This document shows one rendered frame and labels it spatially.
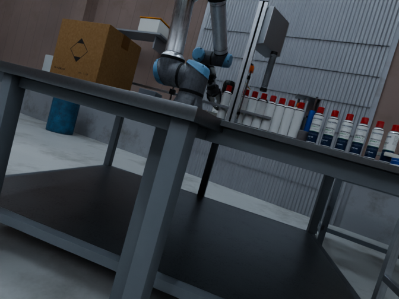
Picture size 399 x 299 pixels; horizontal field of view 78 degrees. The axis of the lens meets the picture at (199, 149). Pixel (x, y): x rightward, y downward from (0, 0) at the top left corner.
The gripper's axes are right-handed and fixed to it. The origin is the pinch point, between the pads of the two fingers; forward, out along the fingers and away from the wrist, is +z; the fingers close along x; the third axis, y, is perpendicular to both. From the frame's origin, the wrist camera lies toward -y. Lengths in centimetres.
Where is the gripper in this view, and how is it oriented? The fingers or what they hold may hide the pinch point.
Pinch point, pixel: (217, 108)
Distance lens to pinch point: 150.1
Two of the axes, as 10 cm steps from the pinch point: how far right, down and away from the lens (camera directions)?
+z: 2.2, 9.8, -0.5
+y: 1.9, 0.1, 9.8
